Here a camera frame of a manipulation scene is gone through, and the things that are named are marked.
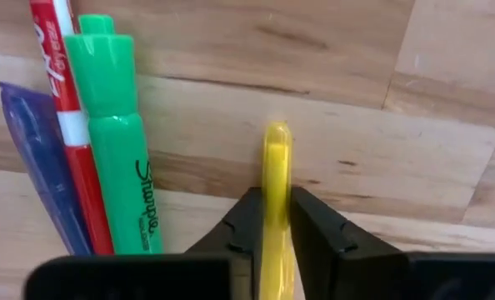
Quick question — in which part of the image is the red dry-erase marker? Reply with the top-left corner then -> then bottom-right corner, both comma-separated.
28,0 -> 115,255

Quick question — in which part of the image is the dark purple slim marker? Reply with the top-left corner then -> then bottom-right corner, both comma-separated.
0,81 -> 93,256

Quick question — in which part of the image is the green highlighter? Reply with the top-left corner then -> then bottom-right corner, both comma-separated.
63,14 -> 165,255

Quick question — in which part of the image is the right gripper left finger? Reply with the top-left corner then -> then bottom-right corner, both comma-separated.
187,187 -> 265,256

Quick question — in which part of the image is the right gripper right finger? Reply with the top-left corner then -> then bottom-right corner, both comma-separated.
289,187 -> 411,300

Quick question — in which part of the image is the yellow slim highlighter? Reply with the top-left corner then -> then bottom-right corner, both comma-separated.
259,120 -> 294,300

